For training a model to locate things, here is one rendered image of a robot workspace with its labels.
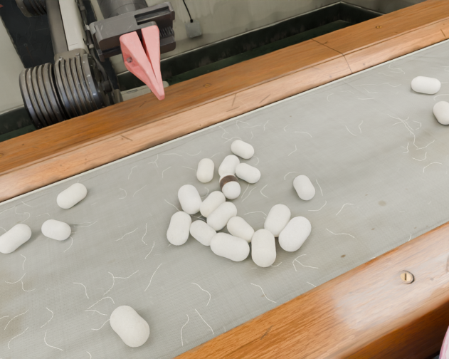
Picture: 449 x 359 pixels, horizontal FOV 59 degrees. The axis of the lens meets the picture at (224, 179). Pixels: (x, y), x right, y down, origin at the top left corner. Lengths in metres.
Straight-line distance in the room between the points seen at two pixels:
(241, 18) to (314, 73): 2.12
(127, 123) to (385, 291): 0.39
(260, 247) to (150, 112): 0.29
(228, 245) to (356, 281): 0.11
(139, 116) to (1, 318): 0.30
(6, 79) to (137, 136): 1.98
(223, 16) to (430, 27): 2.01
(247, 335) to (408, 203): 0.21
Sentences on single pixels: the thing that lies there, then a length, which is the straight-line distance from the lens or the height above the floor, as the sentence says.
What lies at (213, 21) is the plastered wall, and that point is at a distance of 2.65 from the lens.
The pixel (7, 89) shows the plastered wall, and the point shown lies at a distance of 2.51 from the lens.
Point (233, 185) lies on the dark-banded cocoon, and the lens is 0.41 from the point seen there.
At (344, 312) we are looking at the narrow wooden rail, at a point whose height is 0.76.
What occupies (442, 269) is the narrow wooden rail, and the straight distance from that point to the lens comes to 0.34.
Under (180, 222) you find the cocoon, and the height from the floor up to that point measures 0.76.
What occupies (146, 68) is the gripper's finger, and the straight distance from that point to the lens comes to 0.49.
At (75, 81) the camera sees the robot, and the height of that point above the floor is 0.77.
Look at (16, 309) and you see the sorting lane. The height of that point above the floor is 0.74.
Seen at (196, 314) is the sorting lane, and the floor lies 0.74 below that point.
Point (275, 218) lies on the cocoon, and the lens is 0.37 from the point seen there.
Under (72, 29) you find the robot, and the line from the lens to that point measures 0.82.
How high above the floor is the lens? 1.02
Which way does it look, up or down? 39 degrees down
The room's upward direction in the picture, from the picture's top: 11 degrees counter-clockwise
